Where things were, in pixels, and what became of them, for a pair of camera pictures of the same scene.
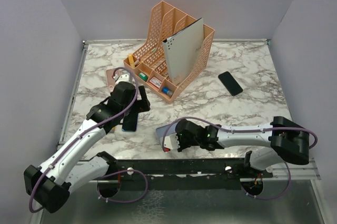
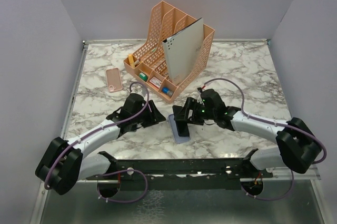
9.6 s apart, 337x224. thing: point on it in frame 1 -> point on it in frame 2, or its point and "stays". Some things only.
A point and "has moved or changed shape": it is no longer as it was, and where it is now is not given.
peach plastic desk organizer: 149,63 stays
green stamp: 143,76 stays
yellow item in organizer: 131,61 stays
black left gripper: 141,105 -> 155,117
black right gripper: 181,145 -> 183,115
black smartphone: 230,83 has moved or changed shape
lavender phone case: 161,130 has moved or changed shape
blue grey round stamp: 167,90 stays
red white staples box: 156,82 stays
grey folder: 182,49 stays
